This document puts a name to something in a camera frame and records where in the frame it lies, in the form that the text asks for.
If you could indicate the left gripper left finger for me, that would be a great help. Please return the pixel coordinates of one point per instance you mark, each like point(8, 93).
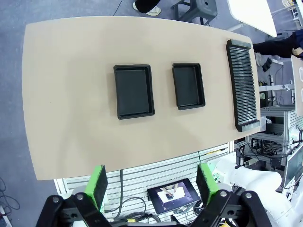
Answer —
point(97, 186)

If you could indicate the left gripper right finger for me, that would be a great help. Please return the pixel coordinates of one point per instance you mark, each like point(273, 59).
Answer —
point(206, 184)

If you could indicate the aluminium slatted robot stand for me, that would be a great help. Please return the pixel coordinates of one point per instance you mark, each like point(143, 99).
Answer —
point(142, 175)

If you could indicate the person in beige shirt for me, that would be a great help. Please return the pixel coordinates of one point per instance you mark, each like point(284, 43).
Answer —
point(144, 4)

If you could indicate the black tablet screen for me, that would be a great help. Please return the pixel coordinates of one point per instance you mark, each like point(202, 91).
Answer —
point(174, 196)

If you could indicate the white table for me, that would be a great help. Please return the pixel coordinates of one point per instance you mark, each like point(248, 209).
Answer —
point(253, 11)

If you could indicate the computer screen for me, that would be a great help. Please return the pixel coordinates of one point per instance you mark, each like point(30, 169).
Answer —
point(294, 165)

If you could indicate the aluminium profile frame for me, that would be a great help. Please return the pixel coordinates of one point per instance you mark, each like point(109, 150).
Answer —
point(272, 111)

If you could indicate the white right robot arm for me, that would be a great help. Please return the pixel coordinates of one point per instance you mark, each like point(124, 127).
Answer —
point(255, 179)

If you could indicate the person in dark clothes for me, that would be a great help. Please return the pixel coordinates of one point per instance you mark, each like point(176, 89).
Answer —
point(274, 48)

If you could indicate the black slotted board rack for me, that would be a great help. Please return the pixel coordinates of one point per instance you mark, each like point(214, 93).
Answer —
point(243, 85)

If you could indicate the beige neighbouring table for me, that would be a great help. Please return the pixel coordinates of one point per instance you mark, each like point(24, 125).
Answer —
point(298, 78)

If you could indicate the black ESD tray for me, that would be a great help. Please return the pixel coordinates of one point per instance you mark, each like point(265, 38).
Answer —
point(188, 86)
point(133, 92)

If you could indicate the grey stool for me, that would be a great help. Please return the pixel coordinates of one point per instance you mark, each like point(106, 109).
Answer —
point(208, 7)

